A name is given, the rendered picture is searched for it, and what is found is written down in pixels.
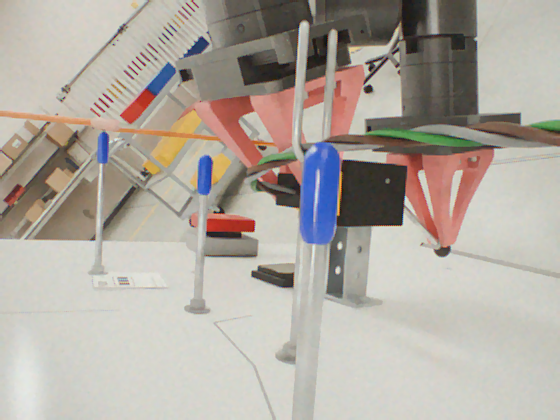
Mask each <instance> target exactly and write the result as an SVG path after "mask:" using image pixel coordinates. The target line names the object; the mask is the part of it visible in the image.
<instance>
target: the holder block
mask: <svg viewBox="0 0 560 420"><path fill-rule="evenodd" d="M340 172H342V181H341V193H340V205H339V215H338V216H336V226H339V227H391V226H402V225H403V216H404V204H405V194H406V183H407V172H408V166H405V165H395V164H386V163H378V162H368V161H359V160H350V159H343V160H342V165H341V171H340ZM385 179H389V180H390V182H389V184H387V183H385Z"/></svg>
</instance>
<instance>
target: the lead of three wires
mask: <svg viewBox="0 0 560 420"><path fill-rule="evenodd" d="M297 161H298V158H297V157H296V155H295V153H294V150H293V147H292V146H291V147H289V148H287V149H286V150H284V151H283V152H281V153H277V154H271V155H268V156H265V157H263V158H262V159H261V161H260V162H258V164H257V165H254V166H251V167H249V168H248V169H247V170H246V174H247V176H248V177H246V178H245V180H244V183H246V184H248V185H250V187H251V190H253V191H254V192H258V193H262V192H265V193H267V194H270V195H273V196H291V195H289V194H293V195H296V190H294V189H292V188H291V186H294V185H292V184H284V185H279V184H275V183H270V182H265V181H261V180H258V178H260V177H261V176H262V175H264V174H265V173H267V172H268V171H269V170H271V169H273V168H277V167H280V166H283V165H286V164H289V163H292V162H297Z"/></svg>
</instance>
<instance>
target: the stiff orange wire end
mask: <svg viewBox="0 0 560 420"><path fill-rule="evenodd" d="M106 131H113V132H121V133H130V134H132V133H138V134H147V135H156V136H165V137H174V138H192V139H200V140H210V141H219V142H223V141H222V140H221V139H220V138H219V137H218V136H214V135H197V134H188V133H180V132H171V131H163V130H146V129H140V130H136V129H128V128H119V129H118V130H115V131H114V130H106ZM251 141H252V142H253V144H254V145H256V146H274V147H277V145H276V144H275V143H274V142H265V141H257V140H251Z"/></svg>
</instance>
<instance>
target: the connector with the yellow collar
mask: <svg viewBox="0 0 560 420"><path fill-rule="evenodd" d="M278 184H279V185H284V184H292V185H294V186H291V188H292V189H294V190H296V195H293V194H289V195H291V196H277V199H276V205H279V206H284V207H291V208H298V209H299V199H300V185H299V181H298V180H297V179H296V177H295V176H294V174H292V173H279V172H278Z"/></svg>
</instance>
